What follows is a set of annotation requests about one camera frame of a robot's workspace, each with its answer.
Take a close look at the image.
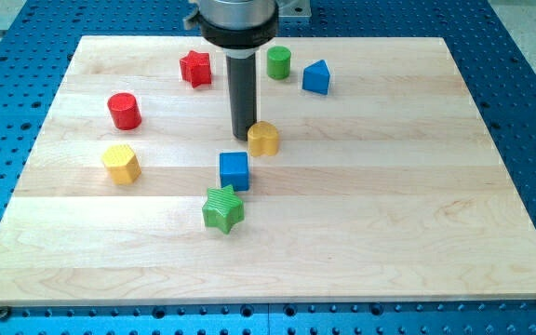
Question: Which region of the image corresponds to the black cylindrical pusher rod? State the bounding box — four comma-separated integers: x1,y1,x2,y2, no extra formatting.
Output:
225,48,257,141

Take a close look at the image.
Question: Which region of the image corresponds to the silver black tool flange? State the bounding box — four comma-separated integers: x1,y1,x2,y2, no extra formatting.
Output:
183,0,279,49

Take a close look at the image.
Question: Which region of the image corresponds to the red star block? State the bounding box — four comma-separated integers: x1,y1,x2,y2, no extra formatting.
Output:
180,50,212,87

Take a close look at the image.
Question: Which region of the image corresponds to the blue cube block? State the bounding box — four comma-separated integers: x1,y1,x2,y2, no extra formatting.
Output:
219,152,249,191

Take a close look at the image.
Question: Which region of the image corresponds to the green star block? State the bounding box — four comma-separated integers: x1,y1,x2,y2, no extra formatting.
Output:
202,184,245,235

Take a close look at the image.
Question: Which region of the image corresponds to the green cylinder block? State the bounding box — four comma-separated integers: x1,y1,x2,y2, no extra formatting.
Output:
266,46,291,80

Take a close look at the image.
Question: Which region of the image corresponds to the yellow heart block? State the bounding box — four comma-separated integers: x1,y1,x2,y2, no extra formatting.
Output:
248,121,280,156

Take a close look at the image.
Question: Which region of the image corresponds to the blue triangular prism block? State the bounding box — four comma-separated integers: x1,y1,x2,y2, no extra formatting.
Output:
301,60,330,95

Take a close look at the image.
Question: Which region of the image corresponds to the red cylinder block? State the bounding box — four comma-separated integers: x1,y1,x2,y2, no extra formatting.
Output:
107,92,141,130

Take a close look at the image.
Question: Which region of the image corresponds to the yellow hexagon block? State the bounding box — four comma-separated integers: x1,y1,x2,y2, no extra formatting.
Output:
101,144,141,185

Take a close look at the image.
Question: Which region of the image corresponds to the light wooden board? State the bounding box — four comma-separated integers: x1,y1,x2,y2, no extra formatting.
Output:
0,36,536,306

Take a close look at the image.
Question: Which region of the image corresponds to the silver mounting bracket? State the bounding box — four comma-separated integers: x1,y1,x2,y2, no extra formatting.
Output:
276,0,312,19

